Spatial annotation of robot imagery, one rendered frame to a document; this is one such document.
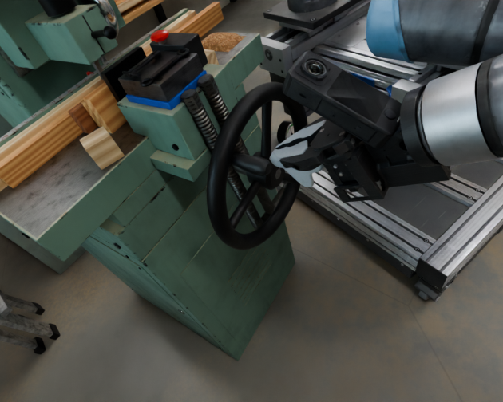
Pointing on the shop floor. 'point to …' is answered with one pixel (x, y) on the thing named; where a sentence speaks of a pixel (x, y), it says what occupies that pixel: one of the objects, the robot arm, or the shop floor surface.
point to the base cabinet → (207, 270)
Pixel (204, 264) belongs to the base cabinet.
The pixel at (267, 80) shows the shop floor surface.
